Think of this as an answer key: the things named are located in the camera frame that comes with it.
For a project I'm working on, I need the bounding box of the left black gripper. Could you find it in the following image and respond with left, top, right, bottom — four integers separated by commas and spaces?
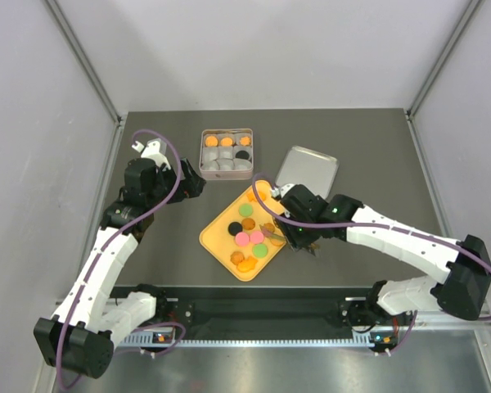
146, 157, 205, 209

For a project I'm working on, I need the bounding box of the round biscuit cookie top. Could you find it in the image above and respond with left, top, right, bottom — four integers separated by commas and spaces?
220, 137, 234, 147

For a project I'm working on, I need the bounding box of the black sandwich cookie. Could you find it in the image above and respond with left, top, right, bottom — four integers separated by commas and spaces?
227, 221, 243, 237
235, 150, 250, 160

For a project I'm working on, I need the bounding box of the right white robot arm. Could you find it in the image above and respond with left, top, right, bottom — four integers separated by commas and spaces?
269, 184, 491, 324

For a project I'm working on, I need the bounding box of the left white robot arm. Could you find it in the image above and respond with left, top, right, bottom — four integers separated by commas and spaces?
34, 155, 205, 378

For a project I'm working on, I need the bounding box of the green sandwich cookie bottom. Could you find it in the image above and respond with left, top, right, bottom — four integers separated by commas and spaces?
252, 243, 268, 259

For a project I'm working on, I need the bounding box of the green sandwich cookie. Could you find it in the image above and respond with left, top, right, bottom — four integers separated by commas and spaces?
252, 243, 268, 259
238, 203, 254, 218

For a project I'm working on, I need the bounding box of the pink sandwich cookie right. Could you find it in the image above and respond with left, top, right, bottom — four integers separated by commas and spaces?
249, 231, 264, 245

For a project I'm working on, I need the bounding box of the pink sandwich cookie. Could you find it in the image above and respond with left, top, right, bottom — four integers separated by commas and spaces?
249, 231, 264, 245
234, 232, 250, 247

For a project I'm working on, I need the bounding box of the chocolate chip cookie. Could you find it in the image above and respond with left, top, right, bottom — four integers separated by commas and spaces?
241, 218, 256, 231

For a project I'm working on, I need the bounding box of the pink cookie tin box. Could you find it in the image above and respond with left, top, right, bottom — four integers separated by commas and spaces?
199, 129, 255, 181

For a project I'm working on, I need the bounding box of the yellow plastic tray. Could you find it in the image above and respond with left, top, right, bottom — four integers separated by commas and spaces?
199, 180, 287, 282

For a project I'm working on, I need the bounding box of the pink sandwich cookie left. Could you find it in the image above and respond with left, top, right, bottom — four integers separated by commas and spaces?
234, 232, 250, 247

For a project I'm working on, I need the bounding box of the fish shaped cookie bottom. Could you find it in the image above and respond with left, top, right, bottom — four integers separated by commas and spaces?
236, 256, 258, 273

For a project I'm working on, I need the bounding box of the fish shaped cookie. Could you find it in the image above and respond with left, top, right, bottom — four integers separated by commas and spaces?
247, 192, 266, 201
236, 256, 258, 273

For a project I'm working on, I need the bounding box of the green sandwich cookie top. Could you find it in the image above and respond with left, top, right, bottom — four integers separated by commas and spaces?
238, 203, 254, 218

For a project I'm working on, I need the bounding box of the swirl cookie bottom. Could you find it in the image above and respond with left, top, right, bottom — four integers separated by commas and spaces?
230, 251, 245, 265

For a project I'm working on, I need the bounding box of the fish shaped cookie top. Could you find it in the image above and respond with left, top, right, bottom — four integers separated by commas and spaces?
247, 192, 266, 201

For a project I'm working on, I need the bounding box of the silver tin lid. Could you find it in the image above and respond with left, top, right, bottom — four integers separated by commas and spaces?
275, 146, 340, 198

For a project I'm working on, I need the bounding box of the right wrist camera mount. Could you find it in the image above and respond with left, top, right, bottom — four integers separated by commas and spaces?
270, 183, 295, 219

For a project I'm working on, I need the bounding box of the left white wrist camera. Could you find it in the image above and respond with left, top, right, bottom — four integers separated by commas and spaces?
132, 138, 167, 165

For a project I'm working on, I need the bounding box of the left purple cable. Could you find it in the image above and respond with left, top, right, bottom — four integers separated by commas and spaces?
52, 129, 187, 390

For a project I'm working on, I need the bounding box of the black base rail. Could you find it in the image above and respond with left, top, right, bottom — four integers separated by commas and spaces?
101, 286, 418, 341

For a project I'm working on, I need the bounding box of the aluminium frame rail front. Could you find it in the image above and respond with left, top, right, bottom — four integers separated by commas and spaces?
117, 312, 483, 353

